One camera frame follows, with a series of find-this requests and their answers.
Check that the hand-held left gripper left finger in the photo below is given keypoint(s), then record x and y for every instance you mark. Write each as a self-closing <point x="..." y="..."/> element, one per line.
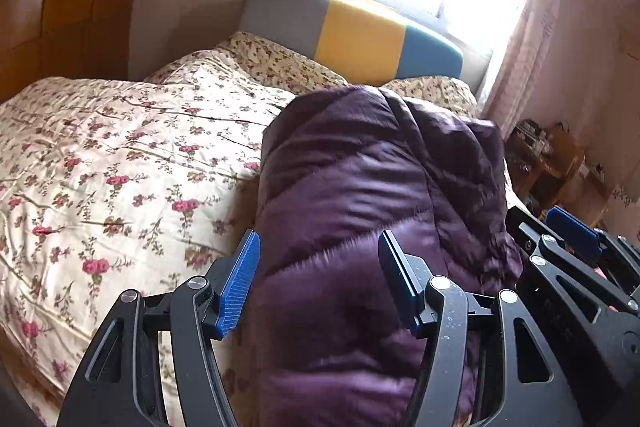
<point x="240" y="277"/>

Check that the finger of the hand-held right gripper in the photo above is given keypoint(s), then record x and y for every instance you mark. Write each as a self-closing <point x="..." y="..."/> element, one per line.
<point x="572" y="227"/>
<point x="542" y="252"/>

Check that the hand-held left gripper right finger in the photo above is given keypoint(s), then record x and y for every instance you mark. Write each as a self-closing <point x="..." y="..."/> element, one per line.
<point x="402" y="282"/>

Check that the purple quilted down jacket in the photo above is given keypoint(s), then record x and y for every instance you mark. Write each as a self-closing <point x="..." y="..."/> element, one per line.
<point x="350" y="187"/>

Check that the wooden nightstand with clutter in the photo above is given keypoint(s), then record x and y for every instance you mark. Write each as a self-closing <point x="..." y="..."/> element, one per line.
<point x="570" y="172"/>

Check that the cluttered wooden desk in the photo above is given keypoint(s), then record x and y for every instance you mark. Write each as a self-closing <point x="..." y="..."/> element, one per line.
<point x="525" y="147"/>

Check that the large-flower print bed quilt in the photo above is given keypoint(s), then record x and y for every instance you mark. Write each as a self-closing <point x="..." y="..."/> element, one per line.
<point x="125" y="157"/>

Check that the pink patterned curtain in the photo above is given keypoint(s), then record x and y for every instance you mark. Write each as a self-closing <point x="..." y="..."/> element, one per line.
<point x="525" y="32"/>

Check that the floral pillow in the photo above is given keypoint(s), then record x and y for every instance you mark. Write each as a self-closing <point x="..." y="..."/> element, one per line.
<point x="250" y="62"/>

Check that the grey yellow blue headboard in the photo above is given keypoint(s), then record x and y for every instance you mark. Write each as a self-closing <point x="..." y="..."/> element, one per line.
<point x="360" y="42"/>

